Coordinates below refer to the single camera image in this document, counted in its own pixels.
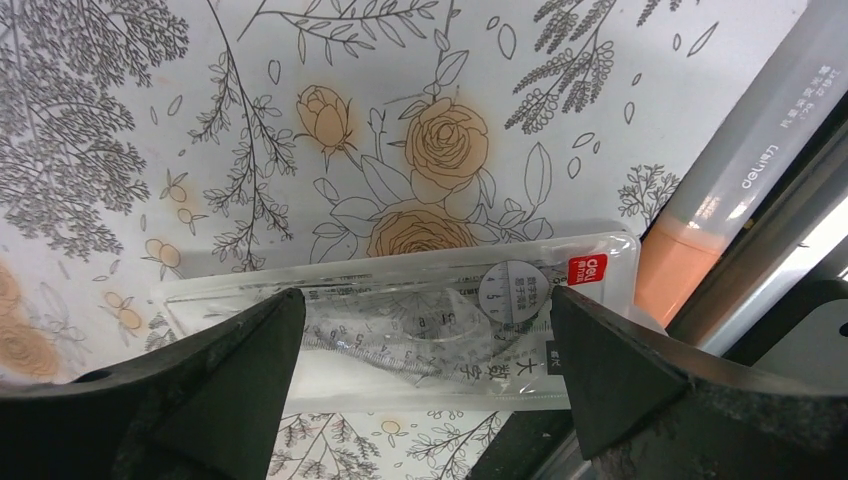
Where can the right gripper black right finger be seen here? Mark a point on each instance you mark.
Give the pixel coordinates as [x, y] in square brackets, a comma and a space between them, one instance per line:
[646, 406]

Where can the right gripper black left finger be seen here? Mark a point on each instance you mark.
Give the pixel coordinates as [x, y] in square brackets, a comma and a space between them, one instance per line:
[205, 407]

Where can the clear plastic pouch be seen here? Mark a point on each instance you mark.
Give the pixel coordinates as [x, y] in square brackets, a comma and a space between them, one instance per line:
[458, 329]

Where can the orange glue stick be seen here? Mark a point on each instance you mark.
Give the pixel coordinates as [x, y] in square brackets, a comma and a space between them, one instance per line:
[789, 100]

